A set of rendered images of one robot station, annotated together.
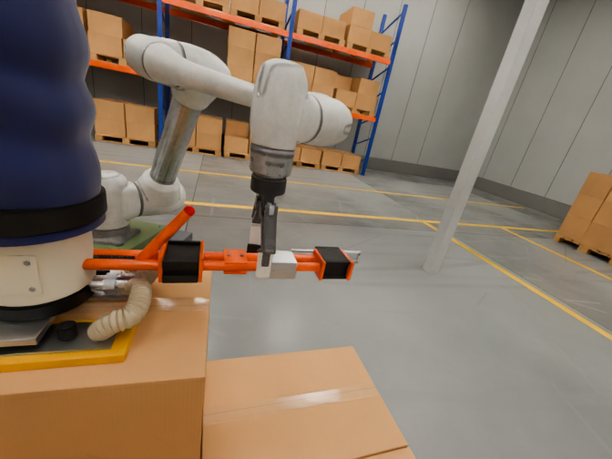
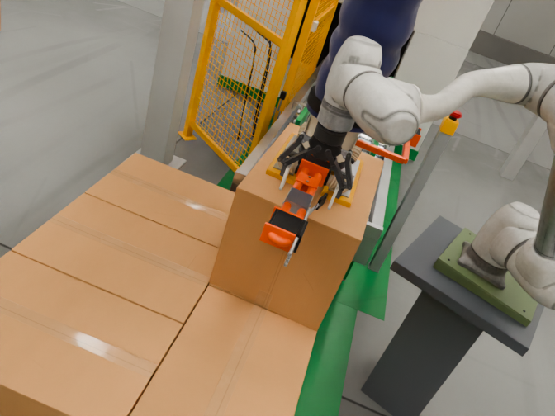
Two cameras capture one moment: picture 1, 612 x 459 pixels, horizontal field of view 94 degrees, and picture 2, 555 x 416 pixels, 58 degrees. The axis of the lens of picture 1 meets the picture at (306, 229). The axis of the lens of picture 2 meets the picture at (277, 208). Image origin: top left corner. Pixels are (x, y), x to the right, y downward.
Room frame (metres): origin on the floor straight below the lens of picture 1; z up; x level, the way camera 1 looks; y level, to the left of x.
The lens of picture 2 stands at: (1.04, -0.95, 1.73)
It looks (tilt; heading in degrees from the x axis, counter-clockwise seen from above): 32 degrees down; 116
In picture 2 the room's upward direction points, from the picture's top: 20 degrees clockwise
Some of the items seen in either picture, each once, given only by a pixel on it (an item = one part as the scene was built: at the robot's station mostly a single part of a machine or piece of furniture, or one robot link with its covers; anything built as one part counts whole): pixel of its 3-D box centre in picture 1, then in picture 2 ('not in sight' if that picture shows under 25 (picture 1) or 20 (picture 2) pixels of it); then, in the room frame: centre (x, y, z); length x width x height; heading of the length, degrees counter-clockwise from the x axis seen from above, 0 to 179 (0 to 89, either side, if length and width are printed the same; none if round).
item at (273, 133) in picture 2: not in sight; (292, 111); (-0.41, 1.79, 0.50); 2.31 x 0.05 x 0.19; 111
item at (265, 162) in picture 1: (271, 160); (337, 115); (0.60, 0.10, 1.31); 0.09 x 0.09 x 0.06
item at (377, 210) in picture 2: not in sight; (386, 148); (0.19, 2.03, 0.50); 2.31 x 0.05 x 0.19; 111
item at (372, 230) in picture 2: not in sight; (306, 204); (0.31, 0.82, 0.58); 0.70 x 0.03 x 0.06; 21
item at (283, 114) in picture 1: (283, 106); (356, 74); (0.61, 0.09, 1.41); 0.13 x 0.11 x 0.16; 144
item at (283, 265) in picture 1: (279, 264); (296, 204); (0.60, 0.05, 1.07); 0.07 x 0.07 x 0.04; 21
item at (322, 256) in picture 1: (331, 264); (282, 229); (0.65, -0.08, 1.07); 0.08 x 0.07 x 0.05; 111
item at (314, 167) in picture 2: (182, 260); (315, 167); (0.53, 0.25, 1.07); 0.10 x 0.08 x 0.06; 21
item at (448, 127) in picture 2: not in sight; (409, 200); (0.57, 1.54, 0.50); 0.07 x 0.07 x 1.00; 21
